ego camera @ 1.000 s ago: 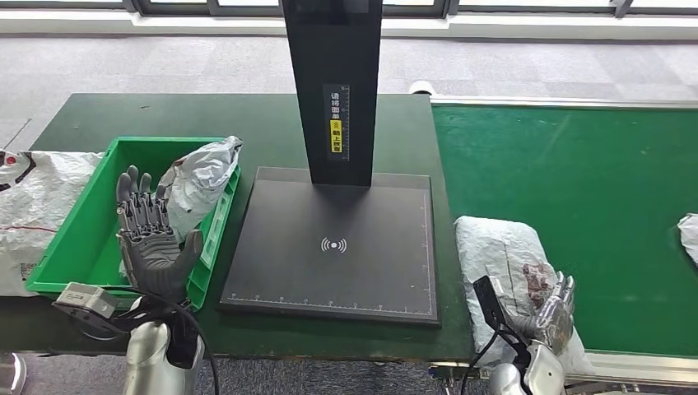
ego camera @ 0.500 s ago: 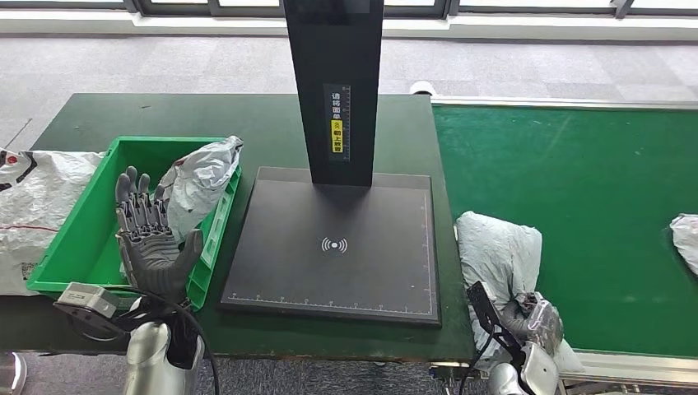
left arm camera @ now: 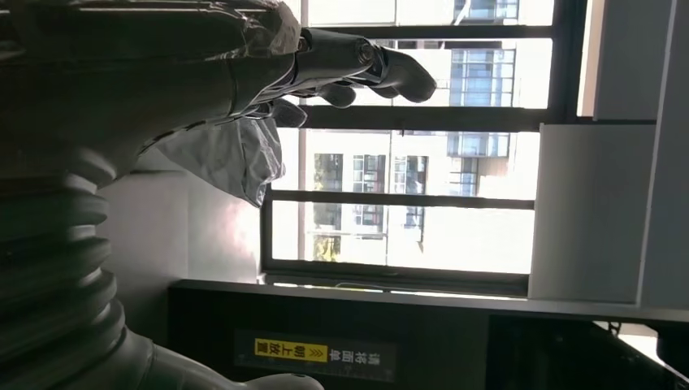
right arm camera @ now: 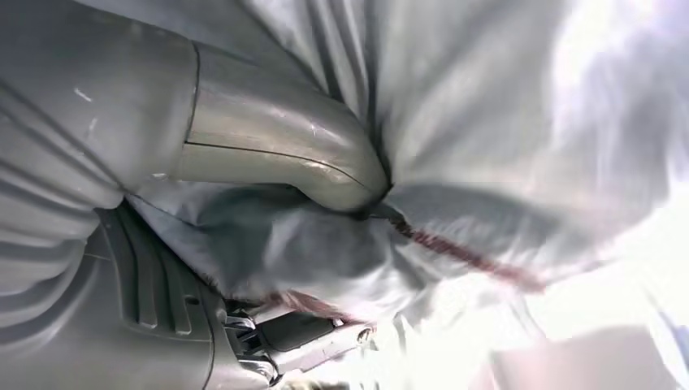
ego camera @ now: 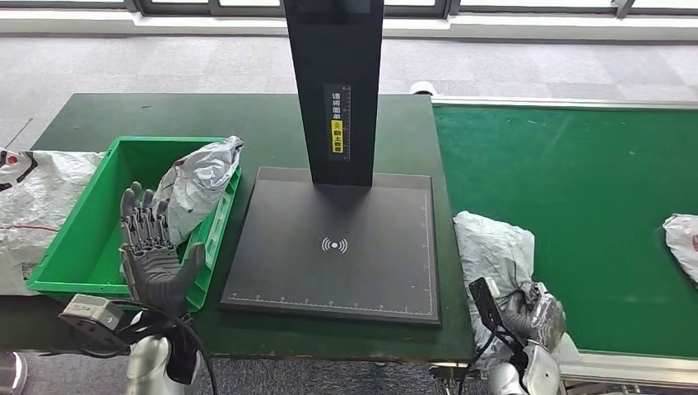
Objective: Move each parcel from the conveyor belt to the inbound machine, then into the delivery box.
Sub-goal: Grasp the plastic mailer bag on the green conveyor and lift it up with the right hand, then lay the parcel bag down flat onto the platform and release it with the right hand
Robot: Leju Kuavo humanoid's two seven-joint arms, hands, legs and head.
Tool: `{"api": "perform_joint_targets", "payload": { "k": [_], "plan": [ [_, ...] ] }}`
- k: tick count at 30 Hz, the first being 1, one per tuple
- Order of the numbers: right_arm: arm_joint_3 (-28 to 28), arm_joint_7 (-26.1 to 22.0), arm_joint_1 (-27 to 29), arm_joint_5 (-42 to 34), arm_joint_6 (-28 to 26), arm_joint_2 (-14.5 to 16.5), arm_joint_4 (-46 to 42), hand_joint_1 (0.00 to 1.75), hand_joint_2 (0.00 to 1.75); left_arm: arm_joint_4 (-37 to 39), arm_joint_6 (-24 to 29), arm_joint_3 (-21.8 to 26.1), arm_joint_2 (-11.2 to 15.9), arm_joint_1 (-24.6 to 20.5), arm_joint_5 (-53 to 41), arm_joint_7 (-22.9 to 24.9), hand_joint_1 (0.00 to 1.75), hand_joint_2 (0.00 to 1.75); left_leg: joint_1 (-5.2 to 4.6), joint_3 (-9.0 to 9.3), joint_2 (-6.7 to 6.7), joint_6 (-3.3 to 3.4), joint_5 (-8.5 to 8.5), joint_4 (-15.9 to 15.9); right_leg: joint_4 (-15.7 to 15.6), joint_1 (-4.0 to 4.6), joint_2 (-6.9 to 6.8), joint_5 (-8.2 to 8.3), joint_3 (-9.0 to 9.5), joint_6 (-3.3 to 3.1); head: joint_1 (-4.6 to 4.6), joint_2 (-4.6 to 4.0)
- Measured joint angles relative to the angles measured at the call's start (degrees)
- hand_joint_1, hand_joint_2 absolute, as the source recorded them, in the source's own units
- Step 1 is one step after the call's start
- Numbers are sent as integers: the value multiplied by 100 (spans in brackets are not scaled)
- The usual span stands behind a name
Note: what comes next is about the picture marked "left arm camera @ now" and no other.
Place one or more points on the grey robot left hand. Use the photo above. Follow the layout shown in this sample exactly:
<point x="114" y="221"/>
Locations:
<point x="107" y="81"/>

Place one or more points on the grey parcel bag red print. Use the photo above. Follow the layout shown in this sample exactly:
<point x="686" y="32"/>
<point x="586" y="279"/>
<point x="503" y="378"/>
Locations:
<point x="231" y="161"/>

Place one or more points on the black inbound scanner machine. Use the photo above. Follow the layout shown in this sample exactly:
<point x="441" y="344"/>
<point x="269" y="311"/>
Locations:
<point x="430" y="334"/>

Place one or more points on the yellow black label sticker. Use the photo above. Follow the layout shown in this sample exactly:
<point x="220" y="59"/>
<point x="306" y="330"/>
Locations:
<point x="290" y="350"/>

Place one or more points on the building outside window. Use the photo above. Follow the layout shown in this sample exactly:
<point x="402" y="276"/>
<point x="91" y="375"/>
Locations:
<point x="430" y="172"/>

